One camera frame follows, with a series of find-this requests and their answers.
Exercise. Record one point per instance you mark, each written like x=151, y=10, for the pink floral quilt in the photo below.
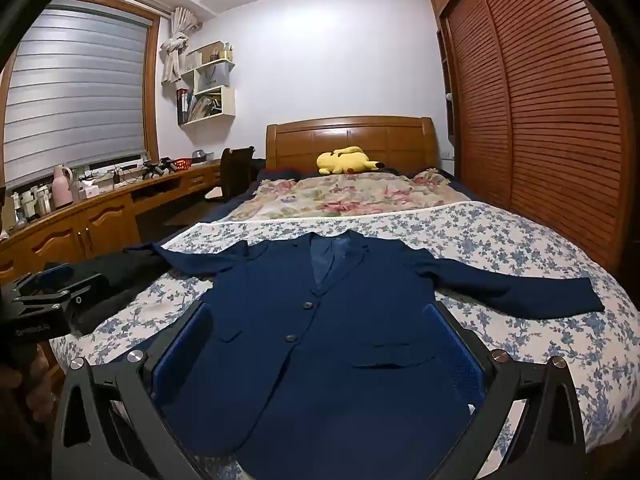
x=350, y=195

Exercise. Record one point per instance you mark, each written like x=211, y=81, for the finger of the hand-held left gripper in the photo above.
x=52, y=278
x=75, y=300

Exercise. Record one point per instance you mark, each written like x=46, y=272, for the grey metal pot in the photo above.
x=200, y=156

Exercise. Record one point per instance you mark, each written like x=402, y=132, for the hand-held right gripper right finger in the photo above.
x=456, y=352

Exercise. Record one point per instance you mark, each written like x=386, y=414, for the wooden desk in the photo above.
x=100, y=220

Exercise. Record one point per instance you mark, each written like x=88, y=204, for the wooden bed headboard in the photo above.
x=350, y=135

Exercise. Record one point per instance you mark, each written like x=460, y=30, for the red basket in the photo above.
x=183, y=164

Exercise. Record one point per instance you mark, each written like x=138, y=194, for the blue floral bedspread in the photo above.
x=500, y=240

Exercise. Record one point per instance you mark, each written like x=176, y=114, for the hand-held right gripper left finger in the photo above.
x=182, y=352

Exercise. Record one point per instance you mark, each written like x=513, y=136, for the tied beige curtain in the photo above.
x=172, y=55

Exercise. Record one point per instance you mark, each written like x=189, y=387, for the yellow plush toy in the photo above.
x=345, y=160

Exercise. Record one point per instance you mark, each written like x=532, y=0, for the navy blue suit jacket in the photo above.
x=350, y=360

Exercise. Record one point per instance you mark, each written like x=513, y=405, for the white wall shelf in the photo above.
x=227, y=105

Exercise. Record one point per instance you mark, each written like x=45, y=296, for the grey window blind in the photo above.
x=75, y=85

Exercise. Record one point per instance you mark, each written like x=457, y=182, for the pink jug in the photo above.
x=62, y=190

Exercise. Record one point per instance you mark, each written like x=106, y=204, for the small white box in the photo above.
x=90, y=194

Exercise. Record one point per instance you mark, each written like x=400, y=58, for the dark chair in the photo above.
x=235, y=170

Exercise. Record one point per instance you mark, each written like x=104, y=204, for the row of books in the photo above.
x=197, y=107

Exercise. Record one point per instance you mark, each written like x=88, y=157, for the wooden window frame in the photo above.
x=154, y=85

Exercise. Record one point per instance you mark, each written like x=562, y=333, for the wooden louvered wardrobe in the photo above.
x=550, y=110

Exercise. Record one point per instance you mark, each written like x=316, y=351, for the white shopping bag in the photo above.
x=212, y=79

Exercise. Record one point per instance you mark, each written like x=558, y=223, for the black tool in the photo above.
x=157, y=169

